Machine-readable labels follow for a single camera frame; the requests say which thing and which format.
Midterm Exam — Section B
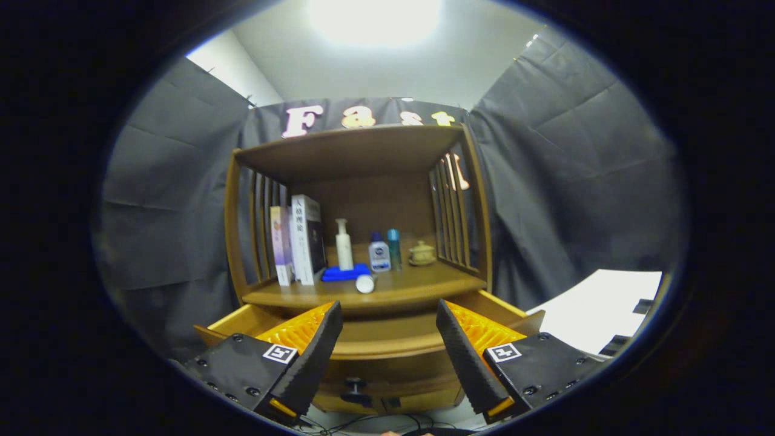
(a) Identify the teal bottle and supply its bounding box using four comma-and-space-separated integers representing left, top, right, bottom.
387, 228, 403, 271

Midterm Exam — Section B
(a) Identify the blue folded cloth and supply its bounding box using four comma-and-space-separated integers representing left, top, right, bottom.
320, 263, 372, 283

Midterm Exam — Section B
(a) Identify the black round drawer knob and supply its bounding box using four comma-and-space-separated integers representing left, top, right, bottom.
340, 375, 371, 406

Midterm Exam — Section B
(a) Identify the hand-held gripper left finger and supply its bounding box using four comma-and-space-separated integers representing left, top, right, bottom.
182, 301, 344, 424

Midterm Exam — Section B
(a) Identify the purple book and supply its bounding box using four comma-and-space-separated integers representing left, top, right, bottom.
270, 205, 294, 286

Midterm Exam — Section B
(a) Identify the white book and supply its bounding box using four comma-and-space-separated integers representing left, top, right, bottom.
291, 194, 328, 286

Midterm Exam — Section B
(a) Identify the white pump bottle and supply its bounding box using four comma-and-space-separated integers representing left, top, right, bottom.
335, 219, 354, 271

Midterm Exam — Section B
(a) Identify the beige lidded teacup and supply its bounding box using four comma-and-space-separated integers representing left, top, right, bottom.
409, 240, 437, 267

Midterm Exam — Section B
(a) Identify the wooden countertop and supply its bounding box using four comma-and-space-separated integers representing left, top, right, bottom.
242, 242, 488, 315

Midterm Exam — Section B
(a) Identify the wooden cabinet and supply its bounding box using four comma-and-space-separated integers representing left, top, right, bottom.
194, 124, 546, 415

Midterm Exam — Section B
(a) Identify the white blue-capped lotion bottle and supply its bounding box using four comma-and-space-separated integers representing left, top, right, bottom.
368, 232, 391, 273

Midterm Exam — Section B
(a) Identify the white flat panel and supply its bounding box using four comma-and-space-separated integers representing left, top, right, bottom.
527, 269, 664, 355

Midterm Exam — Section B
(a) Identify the wooden drawer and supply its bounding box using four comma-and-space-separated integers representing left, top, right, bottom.
194, 289, 546, 394

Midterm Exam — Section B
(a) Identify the black backdrop cloth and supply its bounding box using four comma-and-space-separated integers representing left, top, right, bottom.
91, 27, 691, 364

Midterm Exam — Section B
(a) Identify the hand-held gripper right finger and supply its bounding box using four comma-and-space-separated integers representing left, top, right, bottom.
436, 299, 612, 424

